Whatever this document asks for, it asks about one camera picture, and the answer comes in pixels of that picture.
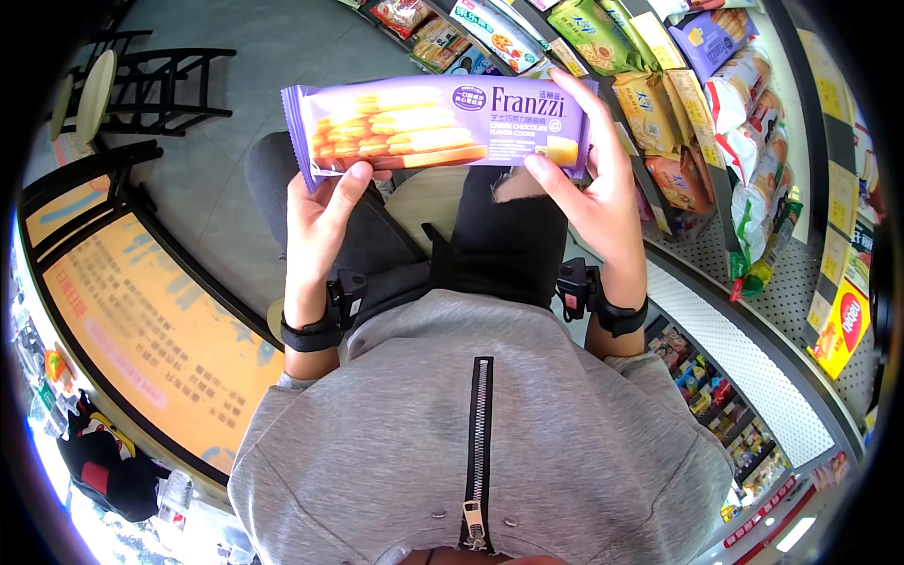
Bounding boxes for window with orange poster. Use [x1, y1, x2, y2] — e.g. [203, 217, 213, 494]
[17, 140, 286, 490]

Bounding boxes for black frame stool beige seat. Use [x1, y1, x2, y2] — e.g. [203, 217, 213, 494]
[75, 47, 238, 146]
[48, 28, 153, 144]

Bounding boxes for person's body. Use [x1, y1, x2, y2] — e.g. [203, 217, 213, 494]
[227, 288, 735, 565]

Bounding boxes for person's right fingers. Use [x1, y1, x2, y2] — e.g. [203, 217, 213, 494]
[585, 138, 610, 182]

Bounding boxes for person's right index finger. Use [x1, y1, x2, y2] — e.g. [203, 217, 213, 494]
[549, 67, 625, 151]

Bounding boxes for person's left thumb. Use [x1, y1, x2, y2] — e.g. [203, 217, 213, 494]
[326, 161, 375, 221]

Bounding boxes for full shop shelf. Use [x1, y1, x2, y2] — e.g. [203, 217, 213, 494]
[338, 0, 892, 565]

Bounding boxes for purple cookie packet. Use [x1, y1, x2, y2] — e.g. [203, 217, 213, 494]
[280, 73, 600, 194]

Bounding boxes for black wrist band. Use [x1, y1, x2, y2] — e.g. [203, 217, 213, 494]
[555, 257, 649, 339]
[280, 270, 369, 353]

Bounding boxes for person's legs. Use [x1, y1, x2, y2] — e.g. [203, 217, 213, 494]
[245, 131, 570, 313]

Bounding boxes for black red yellow bag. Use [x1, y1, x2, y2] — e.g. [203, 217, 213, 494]
[56, 392, 172, 524]

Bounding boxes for person's right hand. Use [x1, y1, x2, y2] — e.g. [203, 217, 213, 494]
[524, 67, 648, 309]

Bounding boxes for person's left hand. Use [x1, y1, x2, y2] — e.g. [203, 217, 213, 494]
[283, 161, 394, 324]

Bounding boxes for person's right thumb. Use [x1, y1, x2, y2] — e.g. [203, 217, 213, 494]
[524, 153, 584, 210]

